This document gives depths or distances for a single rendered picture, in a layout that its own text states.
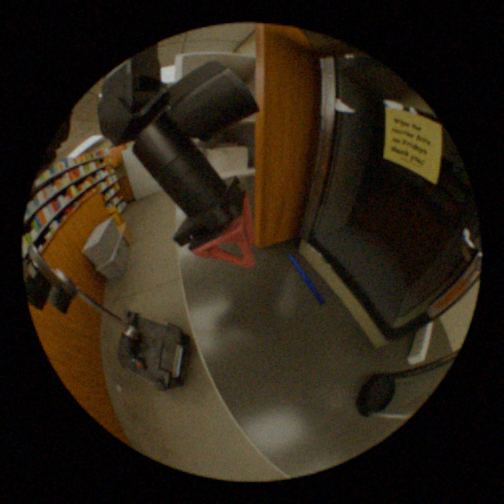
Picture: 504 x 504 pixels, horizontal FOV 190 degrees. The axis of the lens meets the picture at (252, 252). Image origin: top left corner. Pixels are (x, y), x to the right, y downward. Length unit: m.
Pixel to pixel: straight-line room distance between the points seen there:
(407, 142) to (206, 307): 0.41
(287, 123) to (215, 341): 0.40
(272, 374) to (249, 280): 0.20
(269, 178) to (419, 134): 0.26
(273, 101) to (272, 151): 0.10
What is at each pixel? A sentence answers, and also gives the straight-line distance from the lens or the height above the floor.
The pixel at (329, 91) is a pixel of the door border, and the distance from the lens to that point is 0.28.
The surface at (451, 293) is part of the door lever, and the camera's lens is 0.19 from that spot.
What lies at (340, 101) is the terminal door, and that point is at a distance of 0.26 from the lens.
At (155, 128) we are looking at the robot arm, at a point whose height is 1.22.
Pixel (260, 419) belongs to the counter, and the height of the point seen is 0.94.
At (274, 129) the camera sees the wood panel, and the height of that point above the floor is 1.22.
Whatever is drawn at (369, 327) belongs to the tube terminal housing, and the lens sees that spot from 0.33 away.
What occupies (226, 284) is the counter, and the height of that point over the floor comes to 0.94.
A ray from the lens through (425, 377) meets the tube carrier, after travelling 0.27.
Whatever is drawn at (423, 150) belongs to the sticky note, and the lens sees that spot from 0.21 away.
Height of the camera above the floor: 1.20
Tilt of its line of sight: 46 degrees down
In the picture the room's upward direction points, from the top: straight up
